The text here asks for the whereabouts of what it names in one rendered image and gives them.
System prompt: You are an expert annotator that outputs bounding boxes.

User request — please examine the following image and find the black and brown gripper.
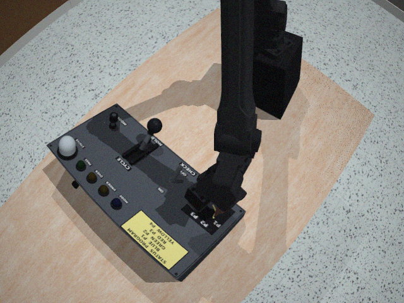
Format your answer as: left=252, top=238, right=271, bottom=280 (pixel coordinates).
left=196, top=170, right=247, bottom=216

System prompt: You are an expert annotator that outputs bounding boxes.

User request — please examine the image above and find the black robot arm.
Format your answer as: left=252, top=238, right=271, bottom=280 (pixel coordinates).
left=184, top=0, right=293, bottom=212

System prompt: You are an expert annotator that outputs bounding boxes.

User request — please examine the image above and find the dark grey control console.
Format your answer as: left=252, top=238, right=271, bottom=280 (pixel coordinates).
left=47, top=104, right=246, bottom=282

